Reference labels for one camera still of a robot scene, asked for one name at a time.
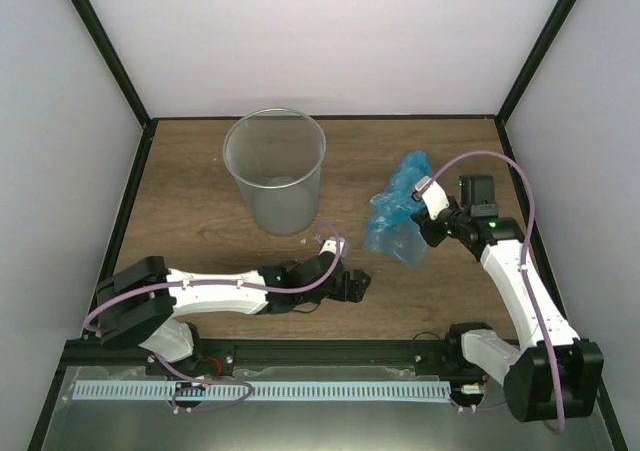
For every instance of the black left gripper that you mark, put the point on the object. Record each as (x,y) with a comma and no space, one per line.
(357,290)

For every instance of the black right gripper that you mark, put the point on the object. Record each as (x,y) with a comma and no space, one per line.
(433,238)

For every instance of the blue translucent plastic trash bag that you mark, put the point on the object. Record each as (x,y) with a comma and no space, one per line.
(390,229)

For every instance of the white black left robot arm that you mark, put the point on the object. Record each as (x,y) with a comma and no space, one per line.
(141,306)

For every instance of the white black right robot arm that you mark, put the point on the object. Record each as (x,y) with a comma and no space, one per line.
(551,373)

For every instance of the translucent grey plastic trash bin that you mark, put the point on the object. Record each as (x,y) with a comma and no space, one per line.
(275,157)

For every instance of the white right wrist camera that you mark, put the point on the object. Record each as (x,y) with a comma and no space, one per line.
(432,195)

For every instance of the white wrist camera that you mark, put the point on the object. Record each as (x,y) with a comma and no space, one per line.
(432,195)
(333,245)

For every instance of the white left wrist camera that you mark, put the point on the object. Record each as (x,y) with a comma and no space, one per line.
(333,245)

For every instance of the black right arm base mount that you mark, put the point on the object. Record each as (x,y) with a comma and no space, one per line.
(449,347)

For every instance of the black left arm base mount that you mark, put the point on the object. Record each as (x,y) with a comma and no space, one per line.
(211,357)

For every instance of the black aluminium front rail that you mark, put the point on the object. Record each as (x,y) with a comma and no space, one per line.
(263,352)

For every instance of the black frame post right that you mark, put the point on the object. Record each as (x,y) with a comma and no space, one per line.
(550,30)

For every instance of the black frame post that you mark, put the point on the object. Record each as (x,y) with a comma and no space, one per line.
(103,43)
(550,30)

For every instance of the light blue slotted cable duct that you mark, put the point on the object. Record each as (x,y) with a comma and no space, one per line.
(268,391)

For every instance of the black frame post left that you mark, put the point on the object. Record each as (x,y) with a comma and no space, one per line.
(103,43)

